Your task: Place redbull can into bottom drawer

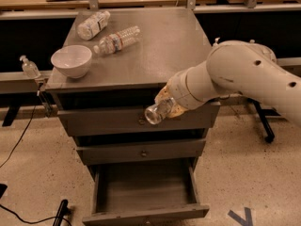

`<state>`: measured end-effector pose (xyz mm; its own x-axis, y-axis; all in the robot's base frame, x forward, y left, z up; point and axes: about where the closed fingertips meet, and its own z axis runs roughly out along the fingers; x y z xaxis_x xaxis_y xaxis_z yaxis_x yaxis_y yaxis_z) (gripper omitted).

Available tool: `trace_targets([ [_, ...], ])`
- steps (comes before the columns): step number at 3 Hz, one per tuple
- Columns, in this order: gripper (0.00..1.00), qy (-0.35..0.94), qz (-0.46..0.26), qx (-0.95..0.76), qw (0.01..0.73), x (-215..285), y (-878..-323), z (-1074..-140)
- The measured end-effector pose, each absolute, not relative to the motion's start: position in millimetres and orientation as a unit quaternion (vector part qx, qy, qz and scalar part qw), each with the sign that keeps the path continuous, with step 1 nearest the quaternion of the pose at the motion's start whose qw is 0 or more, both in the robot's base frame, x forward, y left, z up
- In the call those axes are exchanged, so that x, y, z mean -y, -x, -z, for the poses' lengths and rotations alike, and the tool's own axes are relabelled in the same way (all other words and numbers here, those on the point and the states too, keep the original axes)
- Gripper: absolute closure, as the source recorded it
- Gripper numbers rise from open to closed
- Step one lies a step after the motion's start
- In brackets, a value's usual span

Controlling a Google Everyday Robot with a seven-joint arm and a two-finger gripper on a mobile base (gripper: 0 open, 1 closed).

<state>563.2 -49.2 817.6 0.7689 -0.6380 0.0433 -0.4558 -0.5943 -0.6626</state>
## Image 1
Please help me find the black table leg with caster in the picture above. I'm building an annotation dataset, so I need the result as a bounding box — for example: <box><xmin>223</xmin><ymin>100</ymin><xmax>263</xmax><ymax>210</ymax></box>
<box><xmin>249</xmin><ymin>99</ymin><xmax>275</xmax><ymax>143</ymax></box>

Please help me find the white ceramic bowl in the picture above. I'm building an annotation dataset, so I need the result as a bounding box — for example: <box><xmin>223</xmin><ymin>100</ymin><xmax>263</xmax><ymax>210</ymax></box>
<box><xmin>51</xmin><ymin>45</ymin><xmax>92</xmax><ymax>78</ymax></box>

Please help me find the clear water bottle red label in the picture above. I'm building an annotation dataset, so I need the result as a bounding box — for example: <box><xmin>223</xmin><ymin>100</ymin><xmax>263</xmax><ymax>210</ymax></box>
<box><xmin>93</xmin><ymin>25</ymin><xmax>141</xmax><ymax>56</ymax></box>

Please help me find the grey open bottom drawer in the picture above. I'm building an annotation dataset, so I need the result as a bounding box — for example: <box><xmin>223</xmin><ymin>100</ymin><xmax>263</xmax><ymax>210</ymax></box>
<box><xmin>83</xmin><ymin>158</ymin><xmax>209</xmax><ymax>226</ymax></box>

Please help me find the small white pump bottle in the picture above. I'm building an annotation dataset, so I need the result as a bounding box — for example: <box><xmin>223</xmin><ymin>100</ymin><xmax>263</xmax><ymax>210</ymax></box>
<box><xmin>213</xmin><ymin>37</ymin><xmax>220</xmax><ymax>46</ymax></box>

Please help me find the clear bottle white label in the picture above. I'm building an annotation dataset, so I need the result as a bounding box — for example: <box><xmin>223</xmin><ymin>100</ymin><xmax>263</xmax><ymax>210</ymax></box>
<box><xmin>77</xmin><ymin>11</ymin><xmax>110</xmax><ymax>40</ymax></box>

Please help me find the silver redbull can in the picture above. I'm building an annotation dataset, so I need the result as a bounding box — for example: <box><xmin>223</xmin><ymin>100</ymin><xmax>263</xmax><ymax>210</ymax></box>
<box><xmin>144</xmin><ymin>98</ymin><xmax>174</xmax><ymax>125</ymax></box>

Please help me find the left hand sanitizer pump bottle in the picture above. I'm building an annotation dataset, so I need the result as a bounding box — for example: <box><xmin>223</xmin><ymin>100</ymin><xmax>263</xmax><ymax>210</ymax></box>
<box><xmin>20</xmin><ymin>55</ymin><xmax>41</xmax><ymax>79</ymax></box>

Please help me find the grey top drawer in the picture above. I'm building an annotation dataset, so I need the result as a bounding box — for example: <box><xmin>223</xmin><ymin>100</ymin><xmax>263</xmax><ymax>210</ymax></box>
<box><xmin>58</xmin><ymin>102</ymin><xmax>220</xmax><ymax>137</ymax></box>

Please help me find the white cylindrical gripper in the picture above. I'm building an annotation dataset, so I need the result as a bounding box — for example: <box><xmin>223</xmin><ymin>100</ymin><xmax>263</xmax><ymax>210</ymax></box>
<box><xmin>154</xmin><ymin>71</ymin><xmax>201</xmax><ymax>118</ymax></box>

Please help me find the black floor cable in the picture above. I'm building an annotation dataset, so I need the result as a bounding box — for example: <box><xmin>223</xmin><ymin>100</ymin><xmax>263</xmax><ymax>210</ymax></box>
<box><xmin>0</xmin><ymin>104</ymin><xmax>73</xmax><ymax>226</ymax></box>

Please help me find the grey wooden drawer cabinet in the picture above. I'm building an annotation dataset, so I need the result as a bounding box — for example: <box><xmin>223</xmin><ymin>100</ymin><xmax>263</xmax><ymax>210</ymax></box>
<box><xmin>44</xmin><ymin>7</ymin><xmax>230</xmax><ymax>226</ymax></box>

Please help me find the black stand foot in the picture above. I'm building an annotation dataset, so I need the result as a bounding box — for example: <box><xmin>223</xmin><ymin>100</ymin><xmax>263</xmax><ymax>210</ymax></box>
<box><xmin>53</xmin><ymin>200</ymin><xmax>71</xmax><ymax>226</ymax></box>

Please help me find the grey middle drawer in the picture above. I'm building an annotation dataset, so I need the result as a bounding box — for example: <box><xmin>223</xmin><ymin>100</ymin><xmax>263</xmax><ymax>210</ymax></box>
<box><xmin>76</xmin><ymin>138</ymin><xmax>206</xmax><ymax>166</ymax></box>

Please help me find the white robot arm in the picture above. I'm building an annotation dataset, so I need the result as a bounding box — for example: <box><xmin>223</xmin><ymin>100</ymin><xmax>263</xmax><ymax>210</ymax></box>
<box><xmin>155</xmin><ymin>40</ymin><xmax>301</xmax><ymax>126</ymax></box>

